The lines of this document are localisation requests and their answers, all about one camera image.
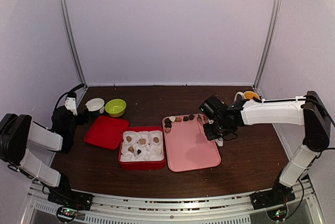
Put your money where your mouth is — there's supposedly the red tin lid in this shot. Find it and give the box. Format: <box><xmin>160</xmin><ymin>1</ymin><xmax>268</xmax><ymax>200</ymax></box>
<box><xmin>84</xmin><ymin>116</ymin><xmax>129</xmax><ymax>150</ymax></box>

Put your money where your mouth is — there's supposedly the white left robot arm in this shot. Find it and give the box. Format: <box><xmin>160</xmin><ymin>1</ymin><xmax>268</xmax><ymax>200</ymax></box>
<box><xmin>1</xmin><ymin>85</ymin><xmax>88</xmax><ymax>205</ymax></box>

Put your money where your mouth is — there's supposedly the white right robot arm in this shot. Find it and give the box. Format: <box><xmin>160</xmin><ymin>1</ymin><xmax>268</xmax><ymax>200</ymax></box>
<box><xmin>199</xmin><ymin>91</ymin><xmax>334</xmax><ymax>204</ymax></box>

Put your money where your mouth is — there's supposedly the dark chocolate tray left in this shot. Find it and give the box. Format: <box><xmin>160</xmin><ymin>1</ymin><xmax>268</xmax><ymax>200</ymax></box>
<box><xmin>164</xmin><ymin>119</ymin><xmax>172</xmax><ymax>128</ymax></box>

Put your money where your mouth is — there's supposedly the white ceramic bowl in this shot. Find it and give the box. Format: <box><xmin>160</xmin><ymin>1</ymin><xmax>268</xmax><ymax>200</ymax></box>
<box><xmin>85</xmin><ymin>98</ymin><xmax>105</xmax><ymax>115</ymax></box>

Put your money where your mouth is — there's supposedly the white floral mug yellow inside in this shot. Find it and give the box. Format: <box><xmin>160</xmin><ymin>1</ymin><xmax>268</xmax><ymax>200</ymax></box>
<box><xmin>234</xmin><ymin>91</ymin><xmax>260</xmax><ymax>101</ymax></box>

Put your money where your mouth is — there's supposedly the pink plastic tray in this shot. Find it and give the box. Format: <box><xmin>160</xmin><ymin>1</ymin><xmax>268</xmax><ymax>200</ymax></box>
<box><xmin>162</xmin><ymin>114</ymin><xmax>221</xmax><ymax>172</ymax></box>

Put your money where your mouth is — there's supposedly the green plastic bowl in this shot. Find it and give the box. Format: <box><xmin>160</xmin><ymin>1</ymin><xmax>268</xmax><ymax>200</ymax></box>
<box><xmin>105</xmin><ymin>99</ymin><xmax>127</xmax><ymax>118</ymax></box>

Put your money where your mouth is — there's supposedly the red tin box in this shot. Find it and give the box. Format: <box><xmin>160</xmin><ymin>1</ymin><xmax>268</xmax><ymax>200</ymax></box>
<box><xmin>118</xmin><ymin>126</ymin><xmax>166</xmax><ymax>170</ymax></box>

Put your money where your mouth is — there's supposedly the white paper liner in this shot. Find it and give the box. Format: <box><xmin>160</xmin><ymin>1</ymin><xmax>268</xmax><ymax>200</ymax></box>
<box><xmin>119</xmin><ymin>130</ymin><xmax>164</xmax><ymax>163</ymax></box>

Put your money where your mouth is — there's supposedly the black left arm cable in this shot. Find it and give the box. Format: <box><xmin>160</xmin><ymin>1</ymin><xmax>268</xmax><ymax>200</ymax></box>
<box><xmin>52</xmin><ymin>83</ymin><xmax>86</xmax><ymax>115</ymax></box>

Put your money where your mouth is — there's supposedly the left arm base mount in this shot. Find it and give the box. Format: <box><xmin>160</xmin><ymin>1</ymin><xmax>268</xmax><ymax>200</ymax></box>
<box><xmin>48</xmin><ymin>191</ymin><xmax>94</xmax><ymax>210</ymax></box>

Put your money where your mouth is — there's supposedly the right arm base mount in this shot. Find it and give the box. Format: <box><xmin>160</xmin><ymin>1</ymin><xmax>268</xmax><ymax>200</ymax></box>
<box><xmin>250</xmin><ymin>190</ymin><xmax>296</xmax><ymax>210</ymax></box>

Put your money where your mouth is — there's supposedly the aluminium front rail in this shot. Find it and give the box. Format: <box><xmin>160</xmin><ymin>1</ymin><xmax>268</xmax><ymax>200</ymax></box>
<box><xmin>18</xmin><ymin>179</ymin><xmax>326</xmax><ymax>223</ymax></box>

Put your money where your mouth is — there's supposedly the aluminium frame post right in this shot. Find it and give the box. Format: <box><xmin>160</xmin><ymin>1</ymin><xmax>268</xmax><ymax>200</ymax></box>
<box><xmin>253</xmin><ymin>0</ymin><xmax>282</xmax><ymax>91</ymax></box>

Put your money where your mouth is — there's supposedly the aluminium frame post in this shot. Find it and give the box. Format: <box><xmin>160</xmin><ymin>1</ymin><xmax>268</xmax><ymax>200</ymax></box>
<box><xmin>59</xmin><ymin>0</ymin><xmax>87</xmax><ymax>88</ymax></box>
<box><xmin>253</xmin><ymin>0</ymin><xmax>282</xmax><ymax>91</ymax></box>

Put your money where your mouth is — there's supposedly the aluminium frame post left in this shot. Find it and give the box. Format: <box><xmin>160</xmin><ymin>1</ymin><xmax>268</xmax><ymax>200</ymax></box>
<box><xmin>59</xmin><ymin>0</ymin><xmax>87</xmax><ymax>88</ymax></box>

